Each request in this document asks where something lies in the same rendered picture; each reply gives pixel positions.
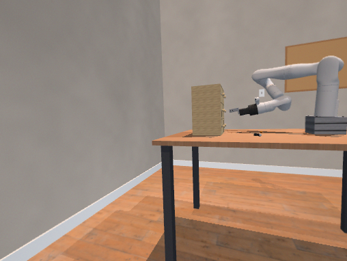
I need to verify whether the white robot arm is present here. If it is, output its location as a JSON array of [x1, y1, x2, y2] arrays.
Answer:
[[252, 56, 344, 117]]

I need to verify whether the small wooden chest of drawers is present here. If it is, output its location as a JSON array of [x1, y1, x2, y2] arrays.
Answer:
[[191, 84, 224, 135]]

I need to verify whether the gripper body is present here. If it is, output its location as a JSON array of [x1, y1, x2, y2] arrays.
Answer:
[[239, 98, 266, 115]]

